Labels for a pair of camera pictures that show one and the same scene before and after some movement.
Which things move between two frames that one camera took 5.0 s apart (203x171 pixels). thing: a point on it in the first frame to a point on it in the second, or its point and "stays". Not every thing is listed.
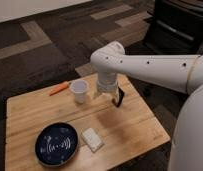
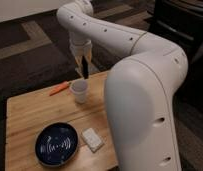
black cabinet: (176, 27) stays
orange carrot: (59, 88) stays
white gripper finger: (97, 94) to (78, 63)
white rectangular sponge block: (92, 139) stays
